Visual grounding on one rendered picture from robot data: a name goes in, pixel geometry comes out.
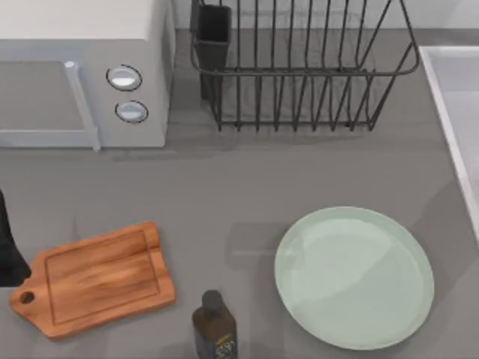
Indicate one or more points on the microwave oven door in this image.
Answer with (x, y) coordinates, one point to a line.
(33, 99)

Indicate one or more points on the pale microwave oven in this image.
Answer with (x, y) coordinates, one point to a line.
(155, 56)

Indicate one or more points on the wooden cutting board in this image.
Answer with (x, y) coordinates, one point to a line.
(101, 276)

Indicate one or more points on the dark cutlery holder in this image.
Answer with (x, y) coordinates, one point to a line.
(213, 45)

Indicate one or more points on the dark brown bottle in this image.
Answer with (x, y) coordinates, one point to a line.
(214, 329)

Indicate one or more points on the white sink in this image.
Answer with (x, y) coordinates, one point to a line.
(454, 123)

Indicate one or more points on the pale green plate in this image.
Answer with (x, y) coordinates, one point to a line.
(353, 277)

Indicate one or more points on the large microwave knob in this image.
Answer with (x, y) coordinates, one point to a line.
(124, 78)

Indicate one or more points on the small microwave knob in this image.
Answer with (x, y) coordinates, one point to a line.
(131, 111)

